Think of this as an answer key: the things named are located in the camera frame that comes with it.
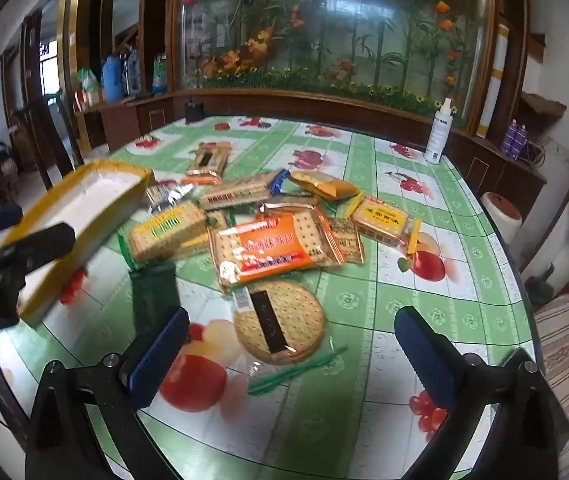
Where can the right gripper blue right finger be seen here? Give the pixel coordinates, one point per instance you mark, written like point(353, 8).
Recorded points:
point(524, 438)

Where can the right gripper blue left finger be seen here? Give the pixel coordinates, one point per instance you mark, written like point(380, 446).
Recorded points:
point(62, 443)

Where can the yellow white storage tray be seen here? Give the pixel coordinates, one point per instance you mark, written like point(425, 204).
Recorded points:
point(94, 201)

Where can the yellow green label cracker pack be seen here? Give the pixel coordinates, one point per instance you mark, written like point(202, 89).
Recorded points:
point(158, 237)

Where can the barcode cracker pack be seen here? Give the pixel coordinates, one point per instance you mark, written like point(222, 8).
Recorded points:
point(208, 165)

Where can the round cracker pack green ends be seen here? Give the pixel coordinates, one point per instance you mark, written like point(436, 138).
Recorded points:
point(283, 327)

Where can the brown text cracker pack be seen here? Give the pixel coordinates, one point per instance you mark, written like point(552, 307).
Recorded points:
point(346, 234)

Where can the long blue end cracker pack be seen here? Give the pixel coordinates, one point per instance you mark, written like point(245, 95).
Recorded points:
point(243, 191)

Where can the orange label cracker pack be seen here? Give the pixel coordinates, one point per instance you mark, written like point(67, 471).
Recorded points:
point(273, 245)

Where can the orange yellow snack bag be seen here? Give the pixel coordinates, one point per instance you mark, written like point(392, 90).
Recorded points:
point(328, 187)

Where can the silver foil snack pack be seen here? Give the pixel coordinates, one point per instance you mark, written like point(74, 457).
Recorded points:
point(164, 195)

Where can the green fruit pattern tablecloth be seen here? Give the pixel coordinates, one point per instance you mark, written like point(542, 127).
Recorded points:
point(350, 419)

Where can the green snack bag on shelf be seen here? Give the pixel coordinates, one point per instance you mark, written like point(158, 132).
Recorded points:
point(88, 82)

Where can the blue water jug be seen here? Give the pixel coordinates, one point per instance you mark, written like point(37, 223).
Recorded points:
point(111, 77)

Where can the white orange cylinder bin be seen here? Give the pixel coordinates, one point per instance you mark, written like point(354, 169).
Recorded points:
point(505, 216)

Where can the small black box on table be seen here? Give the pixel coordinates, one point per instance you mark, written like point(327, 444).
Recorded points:
point(194, 112)

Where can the square yellow label cracker pack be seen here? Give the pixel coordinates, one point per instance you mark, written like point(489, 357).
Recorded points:
point(384, 222)

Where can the purple bottles on shelf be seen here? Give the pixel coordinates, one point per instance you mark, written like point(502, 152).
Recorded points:
point(514, 141)

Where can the white spray bottle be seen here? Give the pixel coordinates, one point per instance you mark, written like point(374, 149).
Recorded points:
point(439, 134)

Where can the flower glass display cabinet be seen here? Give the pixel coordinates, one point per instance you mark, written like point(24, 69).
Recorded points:
point(407, 55)

